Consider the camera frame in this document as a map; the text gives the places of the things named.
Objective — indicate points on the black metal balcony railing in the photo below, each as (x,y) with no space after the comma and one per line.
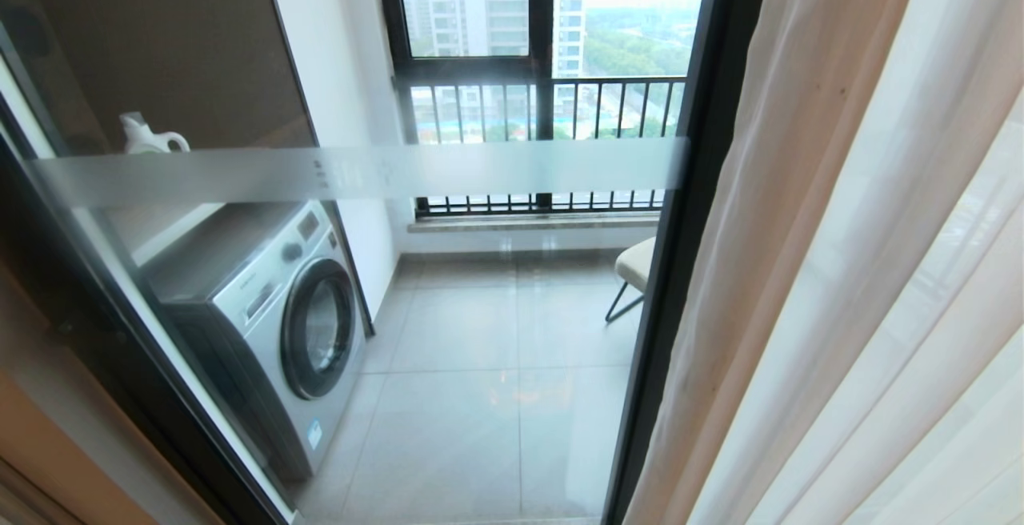
(544,109)

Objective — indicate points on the black framed glass balcony door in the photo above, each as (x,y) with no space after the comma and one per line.
(680,213)

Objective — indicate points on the round washing machine door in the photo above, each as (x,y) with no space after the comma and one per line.
(318,328)

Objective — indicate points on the black framed balcony window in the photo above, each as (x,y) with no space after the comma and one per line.
(541,13)

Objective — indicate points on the beige cushioned chair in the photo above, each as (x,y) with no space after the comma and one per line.
(637,262)

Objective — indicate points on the silver front-load washing machine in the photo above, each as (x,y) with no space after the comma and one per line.
(240,301)

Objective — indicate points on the cream sheer curtain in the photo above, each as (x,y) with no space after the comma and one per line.
(840,269)

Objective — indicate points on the white detergent jug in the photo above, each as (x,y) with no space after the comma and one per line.
(142,138)

